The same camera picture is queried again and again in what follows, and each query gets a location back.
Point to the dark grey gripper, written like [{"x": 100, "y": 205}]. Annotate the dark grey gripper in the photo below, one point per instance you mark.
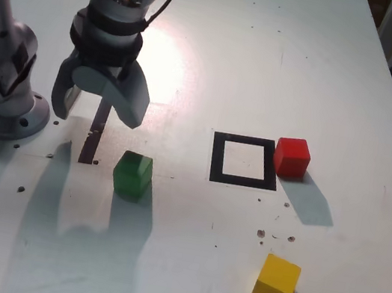
[{"x": 101, "y": 61}]

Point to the green cube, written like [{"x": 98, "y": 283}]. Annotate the green cube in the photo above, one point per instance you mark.
[{"x": 131, "y": 177}]

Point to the red cube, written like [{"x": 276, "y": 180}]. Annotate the red cube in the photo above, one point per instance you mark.
[{"x": 292, "y": 158}]

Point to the yellow cube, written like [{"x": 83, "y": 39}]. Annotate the yellow cube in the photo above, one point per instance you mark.
[{"x": 275, "y": 282}]

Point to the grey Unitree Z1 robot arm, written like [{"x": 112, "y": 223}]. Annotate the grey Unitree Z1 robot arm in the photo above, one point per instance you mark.
[{"x": 7, "y": 45}]

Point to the black tape square outline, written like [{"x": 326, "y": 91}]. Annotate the black tape square outline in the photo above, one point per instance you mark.
[{"x": 218, "y": 158}]

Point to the black tape strip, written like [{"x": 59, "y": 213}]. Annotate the black tape strip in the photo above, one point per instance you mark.
[{"x": 90, "y": 143}]

